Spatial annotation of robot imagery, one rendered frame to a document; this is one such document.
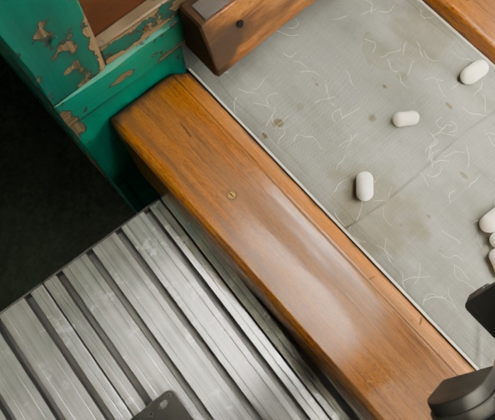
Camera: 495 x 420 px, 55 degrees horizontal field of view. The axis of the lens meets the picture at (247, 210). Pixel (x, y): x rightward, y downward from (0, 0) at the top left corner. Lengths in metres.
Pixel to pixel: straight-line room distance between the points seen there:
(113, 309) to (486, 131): 0.51
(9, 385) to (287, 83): 0.49
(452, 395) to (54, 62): 0.40
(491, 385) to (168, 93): 0.45
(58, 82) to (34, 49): 0.05
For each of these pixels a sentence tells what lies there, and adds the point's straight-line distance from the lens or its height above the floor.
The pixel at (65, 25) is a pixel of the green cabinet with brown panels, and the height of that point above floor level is 0.93.
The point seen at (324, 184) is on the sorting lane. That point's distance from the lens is 0.57.
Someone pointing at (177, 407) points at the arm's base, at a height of 0.68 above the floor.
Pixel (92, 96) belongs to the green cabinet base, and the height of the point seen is 0.82.
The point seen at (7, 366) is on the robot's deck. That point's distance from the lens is 0.66.
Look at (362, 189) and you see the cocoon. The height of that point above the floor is 0.76.
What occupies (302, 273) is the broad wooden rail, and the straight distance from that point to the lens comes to 0.52.
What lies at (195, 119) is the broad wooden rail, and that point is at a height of 0.76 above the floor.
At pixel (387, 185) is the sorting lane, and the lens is 0.59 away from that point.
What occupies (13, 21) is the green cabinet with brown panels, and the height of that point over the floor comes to 0.96.
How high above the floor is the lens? 1.28
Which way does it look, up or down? 75 degrees down
